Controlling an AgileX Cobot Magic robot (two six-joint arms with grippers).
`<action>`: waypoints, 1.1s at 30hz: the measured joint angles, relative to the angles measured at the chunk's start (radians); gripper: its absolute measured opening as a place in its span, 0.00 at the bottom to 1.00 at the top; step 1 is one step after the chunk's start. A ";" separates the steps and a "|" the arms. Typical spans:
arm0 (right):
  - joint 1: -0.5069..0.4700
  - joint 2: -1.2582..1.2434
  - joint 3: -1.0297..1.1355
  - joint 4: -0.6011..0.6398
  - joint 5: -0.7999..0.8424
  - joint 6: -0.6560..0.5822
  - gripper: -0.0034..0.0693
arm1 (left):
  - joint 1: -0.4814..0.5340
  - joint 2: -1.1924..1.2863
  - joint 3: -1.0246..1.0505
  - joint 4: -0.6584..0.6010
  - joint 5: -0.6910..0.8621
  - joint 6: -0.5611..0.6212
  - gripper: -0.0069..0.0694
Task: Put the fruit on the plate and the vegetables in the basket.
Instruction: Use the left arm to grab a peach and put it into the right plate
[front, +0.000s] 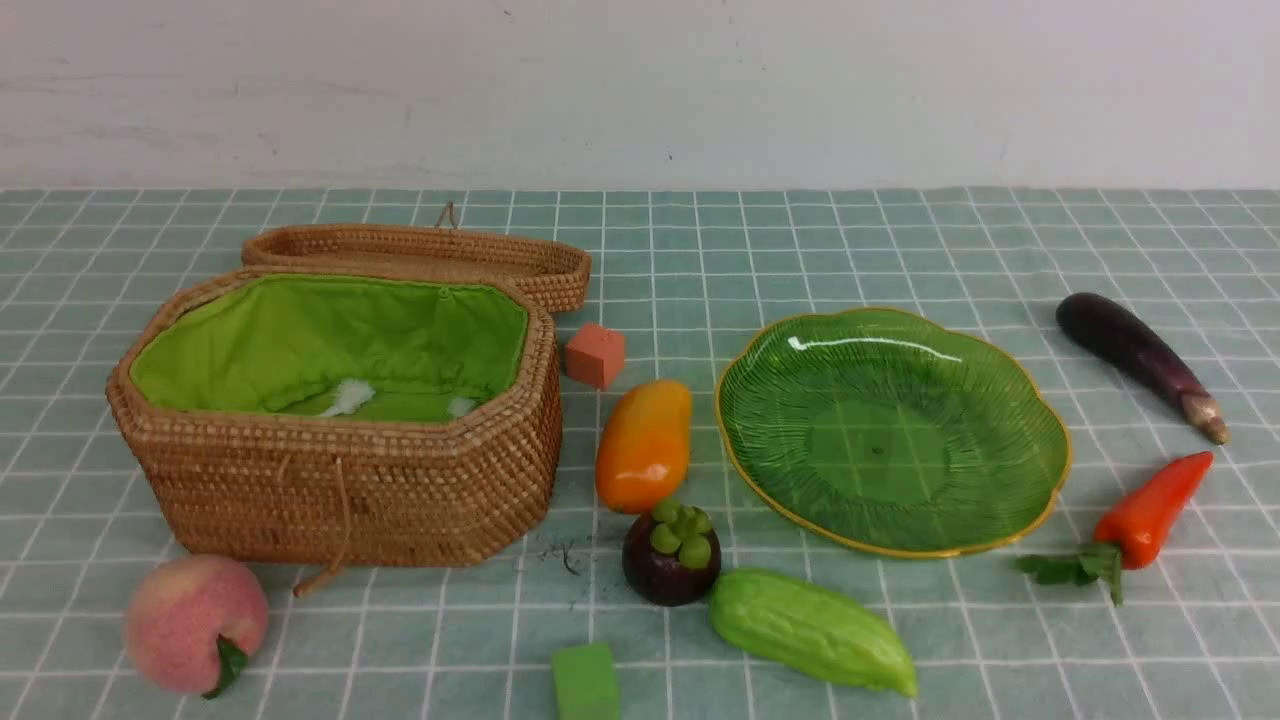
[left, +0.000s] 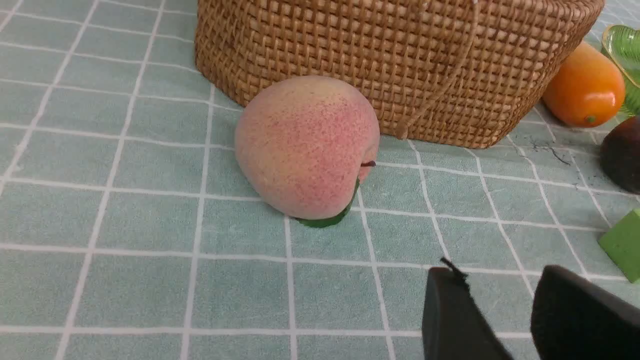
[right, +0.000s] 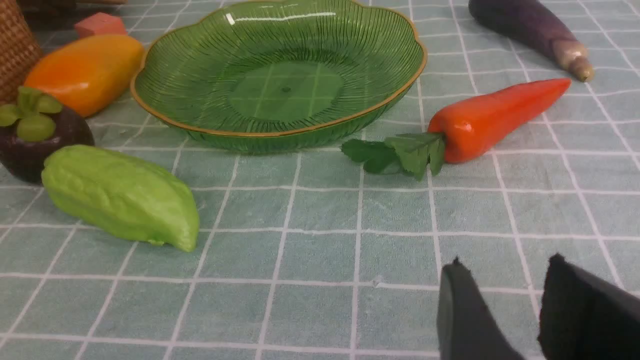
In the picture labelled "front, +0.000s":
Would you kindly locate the orange yellow mango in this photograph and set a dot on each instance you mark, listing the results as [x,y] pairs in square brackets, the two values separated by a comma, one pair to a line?
[644,453]

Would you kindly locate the dark purple mangosteen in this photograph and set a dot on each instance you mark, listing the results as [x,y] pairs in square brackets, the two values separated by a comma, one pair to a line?
[671,554]

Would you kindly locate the green bitter gourd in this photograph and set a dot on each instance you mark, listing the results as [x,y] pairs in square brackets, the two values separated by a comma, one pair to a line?
[811,629]

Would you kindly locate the purple eggplant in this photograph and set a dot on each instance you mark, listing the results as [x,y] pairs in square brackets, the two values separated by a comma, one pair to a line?
[1111,331]

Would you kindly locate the red orange chili pepper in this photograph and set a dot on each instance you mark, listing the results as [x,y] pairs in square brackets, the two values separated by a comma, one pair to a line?
[1130,536]

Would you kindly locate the pink peach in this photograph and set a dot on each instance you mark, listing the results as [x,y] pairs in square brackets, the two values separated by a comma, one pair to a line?
[194,623]

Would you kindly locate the orange foam cube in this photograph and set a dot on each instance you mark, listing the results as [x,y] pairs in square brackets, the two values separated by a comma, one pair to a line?
[595,355]

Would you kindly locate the woven rattan basket lid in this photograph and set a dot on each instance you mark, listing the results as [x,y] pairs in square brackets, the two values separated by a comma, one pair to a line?
[554,275]

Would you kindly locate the woven rattan basket green lining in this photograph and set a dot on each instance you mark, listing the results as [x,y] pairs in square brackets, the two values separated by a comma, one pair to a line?
[290,415]

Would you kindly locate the green foam cube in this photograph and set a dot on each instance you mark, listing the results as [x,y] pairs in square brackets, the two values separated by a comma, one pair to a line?
[585,684]

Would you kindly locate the teal checkered tablecloth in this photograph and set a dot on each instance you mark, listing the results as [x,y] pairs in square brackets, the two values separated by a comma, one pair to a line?
[689,278]

